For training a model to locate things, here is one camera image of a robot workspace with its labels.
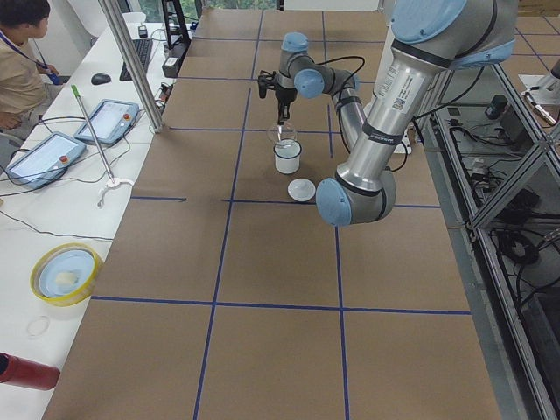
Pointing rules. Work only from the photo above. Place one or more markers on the black computer mouse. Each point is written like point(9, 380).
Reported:
point(100, 78)

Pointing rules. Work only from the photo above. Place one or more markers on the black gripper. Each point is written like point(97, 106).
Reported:
point(282, 94)

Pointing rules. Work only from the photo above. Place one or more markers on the near teach pendant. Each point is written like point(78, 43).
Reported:
point(46, 161)

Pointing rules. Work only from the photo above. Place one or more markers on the far teach pendant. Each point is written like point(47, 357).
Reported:
point(111, 120)

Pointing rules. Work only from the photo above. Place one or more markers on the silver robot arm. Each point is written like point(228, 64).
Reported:
point(429, 37)

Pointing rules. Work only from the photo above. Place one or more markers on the light blue plate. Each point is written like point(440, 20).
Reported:
point(65, 273)

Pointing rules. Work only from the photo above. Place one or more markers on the teach pendant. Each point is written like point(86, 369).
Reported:
point(46, 161)
point(111, 120)

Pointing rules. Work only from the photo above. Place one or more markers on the aluminium frame post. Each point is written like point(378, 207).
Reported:
point(119, 28)

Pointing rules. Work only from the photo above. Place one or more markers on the red bottle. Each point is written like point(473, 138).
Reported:
point(28, 374)

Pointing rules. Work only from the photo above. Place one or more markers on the aluminium rail frame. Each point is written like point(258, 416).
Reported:
point(497, 167)

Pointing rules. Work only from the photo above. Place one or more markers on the person in beige shirt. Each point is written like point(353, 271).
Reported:
point(23, 93)

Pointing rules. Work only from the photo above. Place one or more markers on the grabber stick green handle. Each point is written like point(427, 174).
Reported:
point(113, 182)

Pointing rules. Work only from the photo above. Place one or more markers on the white cup lid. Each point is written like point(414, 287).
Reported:
point(301, 189)

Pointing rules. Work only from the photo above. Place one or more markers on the yellow tape roll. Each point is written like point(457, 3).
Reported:
point(75, 297)

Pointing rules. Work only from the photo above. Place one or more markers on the white enamel cup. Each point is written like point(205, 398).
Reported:
point(287, 156)

